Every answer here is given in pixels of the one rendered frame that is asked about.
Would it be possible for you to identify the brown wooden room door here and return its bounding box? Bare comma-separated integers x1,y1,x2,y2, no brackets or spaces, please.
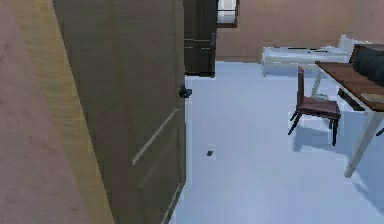
51,0,188,224

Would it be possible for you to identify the dark brown room door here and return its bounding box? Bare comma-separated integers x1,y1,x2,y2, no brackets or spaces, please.
183,0,219,78

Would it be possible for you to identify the dark framed window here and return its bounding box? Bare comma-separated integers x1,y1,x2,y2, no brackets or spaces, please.
216,0,241,29

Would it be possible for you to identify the white bed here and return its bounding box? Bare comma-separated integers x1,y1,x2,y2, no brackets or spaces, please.
261,34,368,78

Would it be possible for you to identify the reddish brown chair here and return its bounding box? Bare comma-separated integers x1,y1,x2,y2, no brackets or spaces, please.
287,65,342,147

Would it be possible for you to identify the brown table with white legs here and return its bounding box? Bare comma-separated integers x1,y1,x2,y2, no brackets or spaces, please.
311,60,384,179

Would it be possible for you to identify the pale book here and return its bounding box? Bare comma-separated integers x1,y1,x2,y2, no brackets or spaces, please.
360,92,384,104

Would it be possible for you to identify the black sofa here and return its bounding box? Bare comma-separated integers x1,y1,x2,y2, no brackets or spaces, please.
336,43,384,112

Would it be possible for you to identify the black round door handle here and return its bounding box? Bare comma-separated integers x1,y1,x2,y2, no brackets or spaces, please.
178,84,193,99

